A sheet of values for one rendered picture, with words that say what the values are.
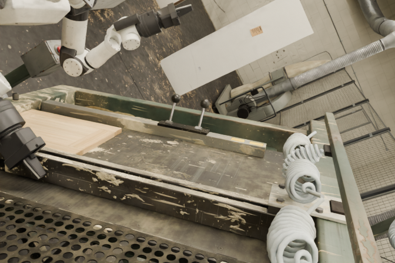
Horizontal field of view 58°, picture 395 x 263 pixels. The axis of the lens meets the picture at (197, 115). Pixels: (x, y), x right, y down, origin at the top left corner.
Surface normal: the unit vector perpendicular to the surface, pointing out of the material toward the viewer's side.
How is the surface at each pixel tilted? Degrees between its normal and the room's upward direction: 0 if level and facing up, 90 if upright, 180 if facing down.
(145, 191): 90
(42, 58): 90
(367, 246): 56
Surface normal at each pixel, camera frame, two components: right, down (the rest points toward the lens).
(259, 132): -0.28, 0.23
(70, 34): -0.12, 0.52
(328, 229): 0.11, -0.96
